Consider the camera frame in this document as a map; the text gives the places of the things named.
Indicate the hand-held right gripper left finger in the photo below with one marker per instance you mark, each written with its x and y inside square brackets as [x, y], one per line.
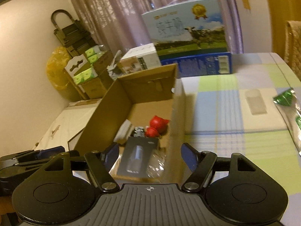
[111, 156]

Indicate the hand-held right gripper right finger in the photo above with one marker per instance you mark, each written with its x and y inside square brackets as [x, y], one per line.
[189, 156]

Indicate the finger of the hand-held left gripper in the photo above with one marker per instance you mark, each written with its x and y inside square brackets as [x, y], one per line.
[50, 151]

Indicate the black shaver box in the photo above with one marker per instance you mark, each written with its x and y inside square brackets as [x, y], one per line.
[138, 156]

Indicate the white charger plug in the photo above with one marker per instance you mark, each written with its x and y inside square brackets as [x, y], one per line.
[123, 131]

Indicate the clear plastic bag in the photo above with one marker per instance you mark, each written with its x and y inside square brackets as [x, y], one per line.
[156, 164]

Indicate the small black toy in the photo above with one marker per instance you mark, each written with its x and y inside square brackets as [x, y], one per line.
[139, 132]

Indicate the red toy figure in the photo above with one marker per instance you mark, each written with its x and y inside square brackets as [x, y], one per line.
[157, 126]

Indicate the brown cardboard box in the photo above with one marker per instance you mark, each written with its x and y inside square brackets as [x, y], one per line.
[150, 81]

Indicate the clear plastic cup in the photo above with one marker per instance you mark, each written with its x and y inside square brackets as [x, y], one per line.
[255, 102]

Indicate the silver foil bag green top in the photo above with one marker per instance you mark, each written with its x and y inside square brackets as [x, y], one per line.
[291, 122]

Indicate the cardboard box with tissue packs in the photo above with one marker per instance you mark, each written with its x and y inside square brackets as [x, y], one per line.
[96, 84]

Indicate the yellow plastic bag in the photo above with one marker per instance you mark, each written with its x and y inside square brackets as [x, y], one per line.
[56, 70]

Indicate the crumpled grey plastic bag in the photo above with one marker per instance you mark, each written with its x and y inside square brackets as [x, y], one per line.
[114, 69]

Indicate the flat blue box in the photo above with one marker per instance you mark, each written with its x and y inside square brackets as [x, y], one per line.
[199, 64]

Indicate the white appliance box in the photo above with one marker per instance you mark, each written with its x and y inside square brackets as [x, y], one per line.
[141, 54]

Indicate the black folding rack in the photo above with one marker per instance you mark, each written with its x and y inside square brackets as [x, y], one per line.
[70, 35]

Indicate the cow print milk carton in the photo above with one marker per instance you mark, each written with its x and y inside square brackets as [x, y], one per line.
[178, 28]

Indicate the mauve curtain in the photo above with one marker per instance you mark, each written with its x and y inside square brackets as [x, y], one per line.
[112, 11]

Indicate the quilted beige chair cover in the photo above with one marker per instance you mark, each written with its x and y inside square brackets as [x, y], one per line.
[294, 44]

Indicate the wooden door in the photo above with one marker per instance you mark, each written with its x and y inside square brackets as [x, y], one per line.
[284, 4]

